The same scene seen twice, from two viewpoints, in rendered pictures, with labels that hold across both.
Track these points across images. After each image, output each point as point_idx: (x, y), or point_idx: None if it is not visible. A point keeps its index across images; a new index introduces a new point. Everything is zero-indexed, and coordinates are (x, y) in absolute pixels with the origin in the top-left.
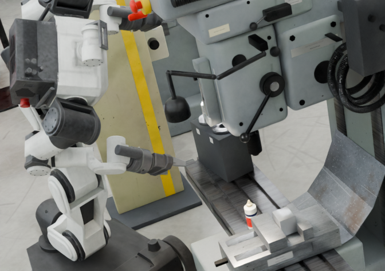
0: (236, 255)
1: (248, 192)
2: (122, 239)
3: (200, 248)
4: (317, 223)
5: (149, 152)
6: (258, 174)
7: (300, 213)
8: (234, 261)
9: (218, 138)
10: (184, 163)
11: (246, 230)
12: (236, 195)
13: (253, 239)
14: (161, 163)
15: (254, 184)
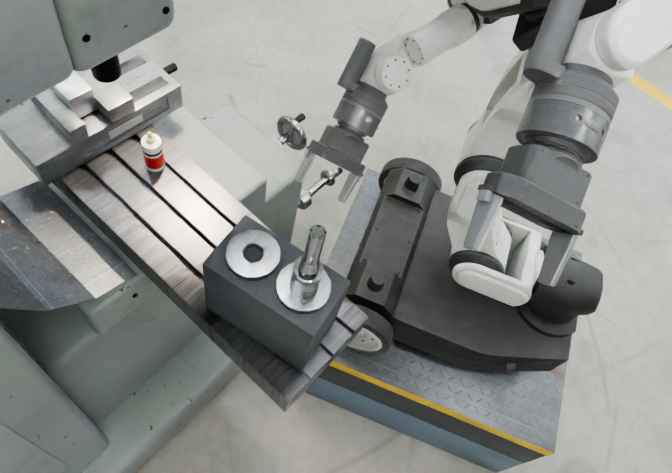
0: (142, 63)
1: (192, 242)
2: (450, 315)
3: (246, 170)
4: (30, 125)
5: (343, 116)
6: (191, 294)
7: (50, 110)
8: (142, 55)
9: (248, 219)
10: (296, 177)
11: (165, 157)
12: (212, 230)
13: (127, 90)
14: (323, 135)
15: (195, 276)
